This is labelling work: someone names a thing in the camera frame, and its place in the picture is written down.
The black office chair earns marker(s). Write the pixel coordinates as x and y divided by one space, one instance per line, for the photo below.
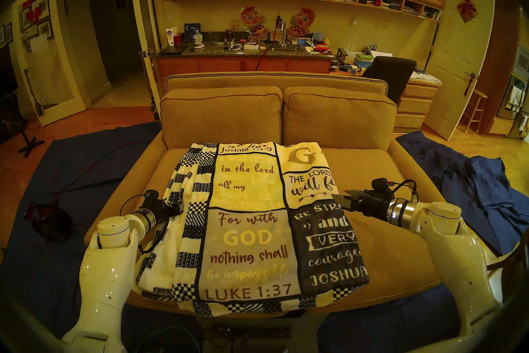
390 75

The yellow sofa seat cushion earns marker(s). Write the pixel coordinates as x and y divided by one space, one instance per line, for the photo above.
159 174
392 240

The framed wall picture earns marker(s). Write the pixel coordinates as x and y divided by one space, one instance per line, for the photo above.
8 33

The black laptop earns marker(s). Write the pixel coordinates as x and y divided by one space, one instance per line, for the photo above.
172 50

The blue plush ball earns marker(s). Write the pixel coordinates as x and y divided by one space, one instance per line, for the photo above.
318 38

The stack of papers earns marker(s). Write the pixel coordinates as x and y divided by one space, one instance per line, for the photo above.
425 77

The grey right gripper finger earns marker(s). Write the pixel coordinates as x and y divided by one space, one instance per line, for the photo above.
345 202
355 193

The white flat box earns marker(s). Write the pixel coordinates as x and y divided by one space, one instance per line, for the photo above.
251 47

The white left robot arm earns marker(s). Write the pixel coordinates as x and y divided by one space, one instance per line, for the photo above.
107 282

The black television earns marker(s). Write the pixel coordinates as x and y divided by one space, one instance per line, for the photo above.
7 75

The black and red floor device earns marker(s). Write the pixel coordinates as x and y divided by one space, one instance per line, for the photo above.
49 222

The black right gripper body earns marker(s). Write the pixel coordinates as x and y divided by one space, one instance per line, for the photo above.
374 205

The wooden counter with stone top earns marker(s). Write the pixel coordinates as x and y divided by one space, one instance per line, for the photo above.
219 65

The yellow loveseat sofa frame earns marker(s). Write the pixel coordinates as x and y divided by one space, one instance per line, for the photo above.
120 191

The hanging kitchen towels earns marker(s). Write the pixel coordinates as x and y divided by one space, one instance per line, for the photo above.
514 98

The black power strip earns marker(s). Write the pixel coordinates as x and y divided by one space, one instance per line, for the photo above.
248 333

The black standing fan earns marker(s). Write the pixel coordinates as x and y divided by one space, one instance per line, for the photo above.
27 143

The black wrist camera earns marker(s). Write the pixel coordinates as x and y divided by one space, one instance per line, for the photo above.
382 186
151 196

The printed scripture fleece blanket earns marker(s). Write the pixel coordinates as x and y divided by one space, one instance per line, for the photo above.
256 240

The steel wall oven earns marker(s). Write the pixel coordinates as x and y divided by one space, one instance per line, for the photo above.
518 81

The white glass french door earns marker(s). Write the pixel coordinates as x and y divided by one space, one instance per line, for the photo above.
53 79

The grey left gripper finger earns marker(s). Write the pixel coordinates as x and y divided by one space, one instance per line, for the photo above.
175 203
173 212

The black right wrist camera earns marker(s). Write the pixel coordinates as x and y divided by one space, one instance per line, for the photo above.
382 186

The red diamond door sign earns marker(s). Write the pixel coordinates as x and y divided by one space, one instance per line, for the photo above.
467 9

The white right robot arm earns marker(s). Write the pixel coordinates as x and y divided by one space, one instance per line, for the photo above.
463 257

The red cup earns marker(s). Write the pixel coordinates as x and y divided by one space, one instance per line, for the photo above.
178 39

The wooden stool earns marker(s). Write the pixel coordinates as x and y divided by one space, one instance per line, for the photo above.
475 108

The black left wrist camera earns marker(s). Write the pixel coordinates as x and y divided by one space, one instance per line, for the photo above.
151 196

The small brown teddy bear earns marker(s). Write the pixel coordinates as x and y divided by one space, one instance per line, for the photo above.
229 35

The wooden desk with drawers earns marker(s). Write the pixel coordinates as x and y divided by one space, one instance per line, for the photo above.
415 106

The white lotion bottle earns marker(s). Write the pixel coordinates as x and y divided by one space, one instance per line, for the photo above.
170 38

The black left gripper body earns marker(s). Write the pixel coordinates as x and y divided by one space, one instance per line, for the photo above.
159 210

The cream panel door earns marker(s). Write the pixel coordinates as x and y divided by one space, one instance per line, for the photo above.
450 79

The white narrow open door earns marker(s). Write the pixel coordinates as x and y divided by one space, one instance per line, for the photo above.
142 25

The white paper sheet on door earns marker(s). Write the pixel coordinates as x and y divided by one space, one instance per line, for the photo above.
39 43

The red paper door decoration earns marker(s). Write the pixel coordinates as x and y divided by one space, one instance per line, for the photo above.
33 15

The crumpled dark blue cloth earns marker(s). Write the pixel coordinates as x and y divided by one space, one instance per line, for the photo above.
483 191

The steel microwave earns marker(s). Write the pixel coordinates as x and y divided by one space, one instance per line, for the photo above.
521 62

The chrome sink faucet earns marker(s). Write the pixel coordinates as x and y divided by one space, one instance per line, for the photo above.
284 35

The white loose paper sheets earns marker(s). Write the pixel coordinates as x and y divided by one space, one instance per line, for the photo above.
381 54

